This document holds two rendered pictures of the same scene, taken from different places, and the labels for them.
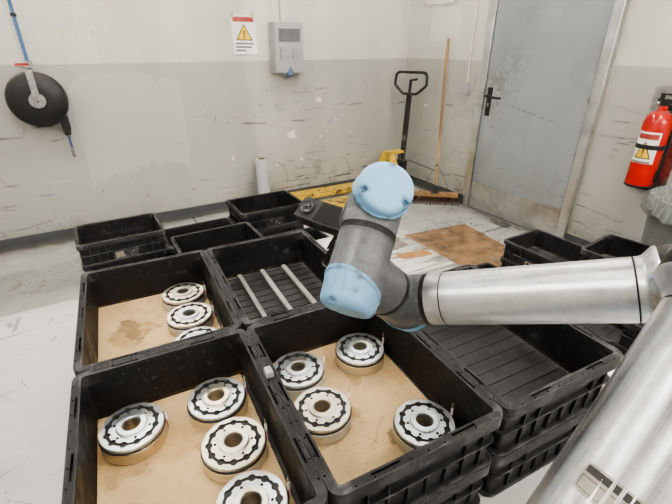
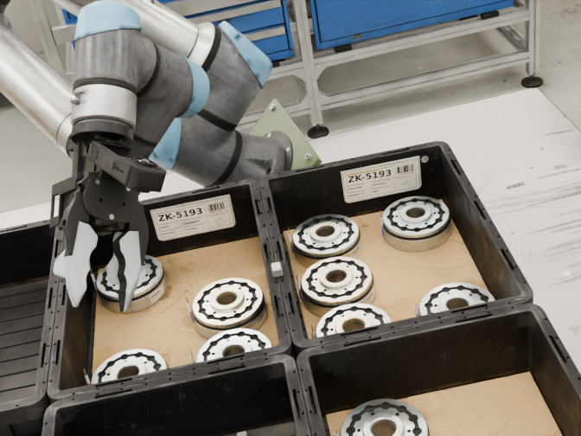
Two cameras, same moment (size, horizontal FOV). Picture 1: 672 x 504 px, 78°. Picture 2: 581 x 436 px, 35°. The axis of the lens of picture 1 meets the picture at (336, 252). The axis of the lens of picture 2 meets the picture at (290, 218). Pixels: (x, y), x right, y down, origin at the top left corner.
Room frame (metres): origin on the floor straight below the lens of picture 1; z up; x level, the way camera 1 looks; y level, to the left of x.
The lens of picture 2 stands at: (1.40, 0.54, 1.68)
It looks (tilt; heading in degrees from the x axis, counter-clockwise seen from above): 35 degrees down; 205
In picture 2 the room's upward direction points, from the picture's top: 10 degrees counter-clockwise
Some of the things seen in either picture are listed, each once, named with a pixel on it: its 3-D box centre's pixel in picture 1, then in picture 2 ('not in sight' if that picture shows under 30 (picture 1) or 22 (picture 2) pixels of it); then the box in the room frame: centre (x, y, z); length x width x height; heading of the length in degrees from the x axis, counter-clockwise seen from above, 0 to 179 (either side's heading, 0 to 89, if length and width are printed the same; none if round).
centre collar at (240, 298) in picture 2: (322, 406); (226, 299); (0.53, 0.02, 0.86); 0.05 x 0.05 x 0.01
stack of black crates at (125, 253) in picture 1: (128, 266); not in sight; (1.97, 1.12, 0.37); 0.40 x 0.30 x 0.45; 121
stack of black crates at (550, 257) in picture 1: (545, 274); not in sight; (1.98, -1.15, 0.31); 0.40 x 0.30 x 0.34; 31
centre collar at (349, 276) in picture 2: (233, 440); (335, 277); (0.46, 0.17, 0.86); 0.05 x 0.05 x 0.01
